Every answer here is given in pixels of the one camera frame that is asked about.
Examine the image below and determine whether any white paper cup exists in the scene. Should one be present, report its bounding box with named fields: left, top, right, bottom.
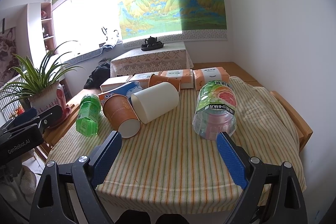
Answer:
left=131, top=82, right=179, bottom=124

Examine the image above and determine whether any orange paper cup front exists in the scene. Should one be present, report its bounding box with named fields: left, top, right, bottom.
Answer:
left=103, top=94, right=141, bottom=139

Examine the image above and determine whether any orange paper cup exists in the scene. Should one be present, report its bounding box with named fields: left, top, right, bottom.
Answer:
left=148, top=74, right=181, bottom=92
left=103, top=94, right=141, bottom=139

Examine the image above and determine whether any grapefruit label cup pack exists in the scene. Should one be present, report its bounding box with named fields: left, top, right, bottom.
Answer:
left=192, top=80, right=237, bottom=140

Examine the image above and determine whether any orange paper cup rear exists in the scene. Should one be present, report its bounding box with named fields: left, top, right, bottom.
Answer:
left=148, top=74, right=181, bottom=92

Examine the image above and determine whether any green plastic bottle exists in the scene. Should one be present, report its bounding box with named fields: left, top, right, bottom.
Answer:
left=76, top=94, right=101, bottom=136

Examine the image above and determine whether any blue orange ocean carton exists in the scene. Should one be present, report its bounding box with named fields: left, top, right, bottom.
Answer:
left=98, top=81, right=142, bottom=107

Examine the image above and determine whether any white box far left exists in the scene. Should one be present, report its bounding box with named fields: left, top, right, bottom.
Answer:
left=100, top=76, right=131, bottom=92

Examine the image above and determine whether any black bag on floor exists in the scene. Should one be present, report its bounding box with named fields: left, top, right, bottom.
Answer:
left=83, top=63, right=110, bottom=89

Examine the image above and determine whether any black GenRobot gripper device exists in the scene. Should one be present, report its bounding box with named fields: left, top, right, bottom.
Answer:
left=0, top=105, right=63, bottom=165

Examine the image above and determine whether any orange tissue box right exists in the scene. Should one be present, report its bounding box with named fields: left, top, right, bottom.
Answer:
left=193, top=67, right=230, bottom=91

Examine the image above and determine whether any potted spider plant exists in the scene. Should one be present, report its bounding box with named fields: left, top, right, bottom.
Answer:
left=1, top=48, right=80, bottom=126

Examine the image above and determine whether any orange tissue box middle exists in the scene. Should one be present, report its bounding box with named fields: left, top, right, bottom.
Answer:
left=161, top=69, right=194, bottom=89

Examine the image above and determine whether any patterned cloth covered table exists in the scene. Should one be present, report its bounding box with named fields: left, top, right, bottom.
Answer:
left=110, top=42, right=194, bottom=77

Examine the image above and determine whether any black teapot on tray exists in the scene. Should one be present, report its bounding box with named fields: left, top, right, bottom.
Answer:
left=141, top=36, right=164, bottom=51

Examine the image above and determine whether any white wall shelf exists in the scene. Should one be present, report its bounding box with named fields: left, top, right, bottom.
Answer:
left=27, top=2, right=56, bottom=66

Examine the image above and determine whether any dark framed wall picture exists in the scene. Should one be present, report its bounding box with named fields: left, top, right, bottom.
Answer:
left=0, top=27, right=19, bottom=86

